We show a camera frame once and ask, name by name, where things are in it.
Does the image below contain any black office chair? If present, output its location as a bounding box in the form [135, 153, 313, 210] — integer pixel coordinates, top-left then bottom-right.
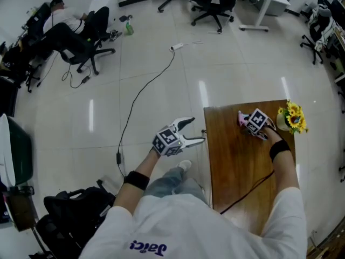
[34, 186, 117, 259]
[190, 0, 243, 34]
[58, 9, 116, 76]

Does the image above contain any black wristband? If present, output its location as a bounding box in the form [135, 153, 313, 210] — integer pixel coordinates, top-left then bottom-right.
[123, 171, 150, 191]
[268, 140, 292, 162]

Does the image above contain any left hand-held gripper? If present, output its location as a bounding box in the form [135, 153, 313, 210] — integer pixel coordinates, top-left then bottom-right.
[151, 117, 207, 157]

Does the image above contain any white air purifier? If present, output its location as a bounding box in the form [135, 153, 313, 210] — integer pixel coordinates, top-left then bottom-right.
[88, 0, 120, 13]

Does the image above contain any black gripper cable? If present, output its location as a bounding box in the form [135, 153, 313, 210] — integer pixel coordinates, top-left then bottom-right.
[219, 168, 275, 215]

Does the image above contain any black right wristband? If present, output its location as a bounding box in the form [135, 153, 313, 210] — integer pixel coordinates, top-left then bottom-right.
[268, 140, 292, 162]

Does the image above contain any white desk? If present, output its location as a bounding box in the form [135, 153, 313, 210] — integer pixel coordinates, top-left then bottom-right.
[239, 0, 291, 32]

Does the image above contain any sunflower pot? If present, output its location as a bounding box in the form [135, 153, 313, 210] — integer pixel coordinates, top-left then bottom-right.
[276, 100, 309, 134]

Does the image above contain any small floor device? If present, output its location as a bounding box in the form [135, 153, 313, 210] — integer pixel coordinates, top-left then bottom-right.
[108, 29, 122, 42]

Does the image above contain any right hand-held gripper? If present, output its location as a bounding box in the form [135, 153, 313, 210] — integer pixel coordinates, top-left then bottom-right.
[240, 107, 270, 137]

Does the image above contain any person's right forearm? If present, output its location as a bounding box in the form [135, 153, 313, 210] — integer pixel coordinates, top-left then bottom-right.
[260, 127, 300, 237]

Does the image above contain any person's jeans leg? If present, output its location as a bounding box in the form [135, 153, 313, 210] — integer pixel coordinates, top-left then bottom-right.
[145, 167, 209, 205]

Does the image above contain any person's white shoe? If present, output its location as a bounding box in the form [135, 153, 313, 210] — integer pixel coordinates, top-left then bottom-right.
[176, 159, 192, 173]

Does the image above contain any person's left forearm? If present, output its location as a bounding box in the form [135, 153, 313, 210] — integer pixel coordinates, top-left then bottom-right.
[112, 147, 162, 215]

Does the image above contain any dark green bin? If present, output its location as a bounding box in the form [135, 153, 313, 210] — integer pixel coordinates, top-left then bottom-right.
[0, 113, 35, 186]

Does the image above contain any pink cone-shaped object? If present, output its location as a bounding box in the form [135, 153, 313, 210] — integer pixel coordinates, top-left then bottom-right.
[237, 111, 269, 141]

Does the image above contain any office chair with draped clothes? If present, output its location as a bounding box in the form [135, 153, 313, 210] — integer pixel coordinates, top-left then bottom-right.
[300, 5, 341, 65]

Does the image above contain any black power adapter with cable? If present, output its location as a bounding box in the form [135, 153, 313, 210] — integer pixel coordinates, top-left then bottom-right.
[61, 63, 92, 89]

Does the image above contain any black floor cable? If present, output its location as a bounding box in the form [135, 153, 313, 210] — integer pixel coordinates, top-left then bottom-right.
[116, 49, 176, 178]

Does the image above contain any black left wristband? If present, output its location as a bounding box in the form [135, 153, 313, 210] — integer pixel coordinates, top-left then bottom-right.
[123, 171, 150, 191]

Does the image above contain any person's white shirt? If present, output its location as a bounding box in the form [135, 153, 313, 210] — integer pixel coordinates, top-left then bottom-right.
[79, 187, 308, 259]

